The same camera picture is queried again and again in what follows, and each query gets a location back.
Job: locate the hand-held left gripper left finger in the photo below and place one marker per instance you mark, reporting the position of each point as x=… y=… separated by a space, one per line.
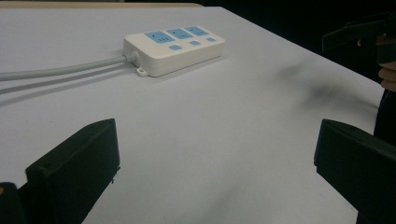
x=77 y=165

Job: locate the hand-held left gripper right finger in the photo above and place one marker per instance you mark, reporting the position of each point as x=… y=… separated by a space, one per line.
x=358 y=161

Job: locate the white power strip blue sockets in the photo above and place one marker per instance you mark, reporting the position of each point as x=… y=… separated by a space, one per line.
x=174 y=53

